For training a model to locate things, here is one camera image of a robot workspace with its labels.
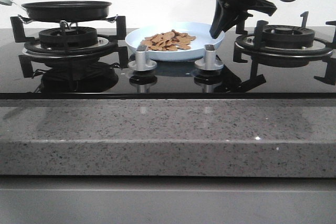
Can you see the light blue plate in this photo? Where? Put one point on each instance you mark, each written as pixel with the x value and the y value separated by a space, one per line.
pixel 200 30

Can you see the left black gas burner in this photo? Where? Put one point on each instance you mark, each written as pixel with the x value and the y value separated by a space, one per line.
pixel 77 37

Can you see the left black pan support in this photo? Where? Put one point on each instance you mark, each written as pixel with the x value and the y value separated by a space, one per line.
pixel 70 60

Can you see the silver stove knob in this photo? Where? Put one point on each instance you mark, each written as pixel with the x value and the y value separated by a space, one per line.
pixel 142 61
pixel 209 62

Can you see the right black gas burner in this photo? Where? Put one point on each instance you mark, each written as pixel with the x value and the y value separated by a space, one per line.
pixel 287 37

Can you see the black gas burner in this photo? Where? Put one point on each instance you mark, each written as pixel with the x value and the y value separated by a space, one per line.
pixel 77 37
pixel 287 37

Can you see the black frying pan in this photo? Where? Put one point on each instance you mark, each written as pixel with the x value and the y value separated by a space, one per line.
pixel 69 11

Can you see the black pan support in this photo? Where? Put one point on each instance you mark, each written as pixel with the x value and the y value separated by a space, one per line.
pixel 70 60
pixel 253 46

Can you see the left silver stove knob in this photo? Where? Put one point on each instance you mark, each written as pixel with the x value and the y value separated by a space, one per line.
pixel 142 61

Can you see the right silver stove knob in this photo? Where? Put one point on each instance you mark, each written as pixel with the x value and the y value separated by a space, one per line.
pixel 209 62

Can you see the right black pan support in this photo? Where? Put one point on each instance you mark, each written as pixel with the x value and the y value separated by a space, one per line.
pixel 253 46

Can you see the brown meat pieces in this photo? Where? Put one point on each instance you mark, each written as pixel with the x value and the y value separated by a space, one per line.
pixel 169 41

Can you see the black glass gas cooktop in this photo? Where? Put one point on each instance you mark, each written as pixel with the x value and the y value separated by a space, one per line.
pixel 109 77

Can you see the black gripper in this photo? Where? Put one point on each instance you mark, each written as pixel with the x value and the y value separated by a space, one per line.
pixel 224 18

